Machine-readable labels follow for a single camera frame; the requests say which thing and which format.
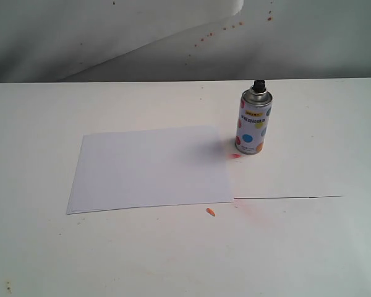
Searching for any white paper sheet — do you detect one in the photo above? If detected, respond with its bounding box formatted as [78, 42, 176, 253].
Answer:
[67, 126, 233, 214]

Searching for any white polka-dot spray can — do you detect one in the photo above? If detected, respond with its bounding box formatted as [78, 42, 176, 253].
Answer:
[235, 80, 273, 155]

